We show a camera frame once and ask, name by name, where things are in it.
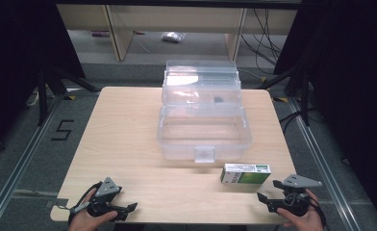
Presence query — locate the aluminium floor rail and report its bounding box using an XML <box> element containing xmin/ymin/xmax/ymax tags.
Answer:
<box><xmin>287</xmin><ymin>97</ymin><xmax>358</xmax><ymax>231</ymax></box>
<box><xmin>0</xmin><ymin>95</ymin><xmax>66</xmax><ymax>231</ymax></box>

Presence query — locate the person's left hand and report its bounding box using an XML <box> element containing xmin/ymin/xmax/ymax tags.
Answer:
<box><xmin>68</xmin><ymin>190</ymin><xmax>118</xmax><ymax>231</ymax></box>

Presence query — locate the dark curtain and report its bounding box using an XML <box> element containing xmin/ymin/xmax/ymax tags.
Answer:
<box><xmin>273</xmin><ymin>0</ymin><xmax>377</xmax><ymax>225</ymax></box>
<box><xmin>0</xmin><ymin>0</ymin><xmax>87</xmax><ymax>158</ymax></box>

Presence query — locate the black metal stand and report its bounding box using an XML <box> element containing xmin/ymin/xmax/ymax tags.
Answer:
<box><xmin>256</xmin><ymin>63</ymin><xmax>312</xmax><ymax>127</ymax></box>
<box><xmin>37</xmin><ymin>64</ymin><xmax>102</xmax><ymax>127</ymax></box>

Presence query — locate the clear plastic storage box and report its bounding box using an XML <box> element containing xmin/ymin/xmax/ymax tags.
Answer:
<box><xmin>156</xmin><ymin>59</ymin><xmax>253</xmax><ymax>165</ymax></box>

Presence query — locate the bundle of black cables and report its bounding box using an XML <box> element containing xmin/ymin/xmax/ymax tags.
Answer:
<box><xmin>239</xmin><ymin>8</ymin><xmax>283</xmax><ymax>66</ymax></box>

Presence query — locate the person's right hand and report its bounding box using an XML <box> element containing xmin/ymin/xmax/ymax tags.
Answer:
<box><xmin>276</xmin><ymin>189</ymin><xmax>325</xmax><ymax>231</ymax></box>

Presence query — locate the black floor cable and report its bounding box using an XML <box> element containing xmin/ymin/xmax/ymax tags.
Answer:
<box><xmin>278</xmin><ymin>108</ymin><xmax>307</xmax><ymax>135</ymax></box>

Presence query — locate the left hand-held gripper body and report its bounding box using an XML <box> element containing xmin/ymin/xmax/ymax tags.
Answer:
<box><xmin>86</xmin><ymin>176</ymin><xmax>124</xmax><ymax>219</ymax></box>

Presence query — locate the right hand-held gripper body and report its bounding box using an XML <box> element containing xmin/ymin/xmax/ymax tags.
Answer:
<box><xmin>281</xmin><ymin>173</ymin><xmax>323</xmax><ymax>218</ymax></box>

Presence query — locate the crumpled clear plastic bag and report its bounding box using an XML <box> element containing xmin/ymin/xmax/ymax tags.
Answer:
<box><xmin>161</xmin><ymin>31</ymin><xmax>187</xmax><ymax>43</ymax></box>

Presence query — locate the green and white medicine box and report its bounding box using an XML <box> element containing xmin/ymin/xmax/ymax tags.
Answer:
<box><xmin>219</xmin><ymin>163</ymin><xmax>272</xmax><ymax>186</ymax></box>

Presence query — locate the black cable with grey strap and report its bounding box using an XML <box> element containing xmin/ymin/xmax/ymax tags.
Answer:
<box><xmin>67</xmin><ymin>181</ymin><xmax>104</xmax><ymax>225</ymax></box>

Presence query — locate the light wooden shelf unit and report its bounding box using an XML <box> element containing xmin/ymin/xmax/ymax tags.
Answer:
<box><xmin>56</xmin><ymin>4</ymin><xmax>298</xmax><ymax>63</ymax></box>

